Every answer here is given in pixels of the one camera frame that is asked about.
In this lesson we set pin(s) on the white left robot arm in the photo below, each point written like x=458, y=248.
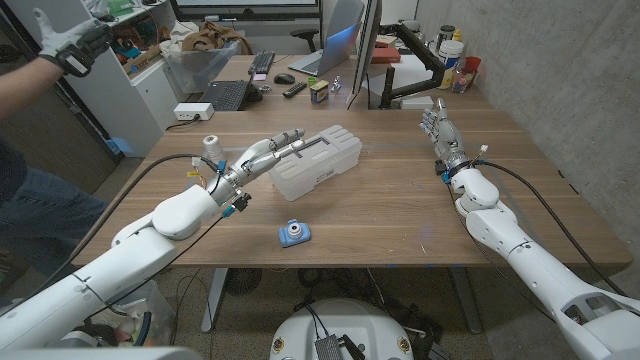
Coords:
x=125, y=260

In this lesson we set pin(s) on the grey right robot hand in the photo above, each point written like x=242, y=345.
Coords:
x=447, y=140

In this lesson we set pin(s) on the black office chair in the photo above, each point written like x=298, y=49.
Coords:
x=306, y=35

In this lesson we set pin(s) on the clear plastic storage bin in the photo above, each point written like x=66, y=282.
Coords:
x=200, y=67

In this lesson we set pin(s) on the black remote control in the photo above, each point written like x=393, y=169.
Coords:
x=294, y=89

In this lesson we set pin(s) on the grey table leg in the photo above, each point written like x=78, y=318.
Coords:
x=214, y=300
x=467, y=300

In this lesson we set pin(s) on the person's body in jeans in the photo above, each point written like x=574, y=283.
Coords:
x=40, y=215

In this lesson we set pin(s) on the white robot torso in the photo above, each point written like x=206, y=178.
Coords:
x=345, y=325

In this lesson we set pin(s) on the small white box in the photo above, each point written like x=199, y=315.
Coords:
x=417, y=102

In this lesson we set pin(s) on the small silver figure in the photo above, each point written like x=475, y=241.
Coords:
x=335, y=84

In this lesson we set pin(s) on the white power strip box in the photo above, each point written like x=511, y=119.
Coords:
x=192, y=111

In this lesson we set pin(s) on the white shelf cabinet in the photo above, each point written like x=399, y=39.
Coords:
x=125, y=105

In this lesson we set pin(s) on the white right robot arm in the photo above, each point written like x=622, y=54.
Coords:
x=535, y=270

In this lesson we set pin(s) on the dark lidded jar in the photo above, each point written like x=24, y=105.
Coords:
x=445, y=34

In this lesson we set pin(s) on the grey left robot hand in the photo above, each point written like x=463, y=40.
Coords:
x=255, y=160

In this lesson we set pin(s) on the person's gloved hand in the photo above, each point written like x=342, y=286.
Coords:
x=65, y=42

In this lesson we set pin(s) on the red flat box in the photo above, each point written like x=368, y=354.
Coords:
x=385, y=55

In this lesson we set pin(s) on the red cup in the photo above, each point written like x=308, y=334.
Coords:
x=471, y=65

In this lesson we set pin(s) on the computer monitor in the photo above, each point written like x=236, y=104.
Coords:
x=367, y=40

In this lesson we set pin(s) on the black mechanical keyboard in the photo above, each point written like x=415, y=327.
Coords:
x=261, y=62

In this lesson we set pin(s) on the white thread spool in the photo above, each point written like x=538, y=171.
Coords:
x=214, y=146

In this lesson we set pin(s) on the black flat keyboard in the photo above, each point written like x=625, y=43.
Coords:
x=225, y=95

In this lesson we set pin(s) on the translucent white plastic toolbox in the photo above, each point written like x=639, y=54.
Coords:
x=325, y=165

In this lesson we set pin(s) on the black computer mouse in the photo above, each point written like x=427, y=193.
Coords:
x=284, y=78

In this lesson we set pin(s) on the black round fan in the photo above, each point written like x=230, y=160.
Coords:
x=243, y=281

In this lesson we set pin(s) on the silver laptop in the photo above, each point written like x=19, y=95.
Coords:
x=330, y=52

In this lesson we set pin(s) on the white plastic tub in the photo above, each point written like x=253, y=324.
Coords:
x=451, y=54

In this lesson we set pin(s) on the blue toy camera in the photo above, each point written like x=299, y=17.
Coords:
x=294, y=234

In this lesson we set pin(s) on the brown cloth jacket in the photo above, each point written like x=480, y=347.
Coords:
x=212, y=36

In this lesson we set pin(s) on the person's bare forearm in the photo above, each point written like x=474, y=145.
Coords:
x=20, y=87

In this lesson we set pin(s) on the small yellow green tin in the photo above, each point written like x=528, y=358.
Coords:
x=319, y=93

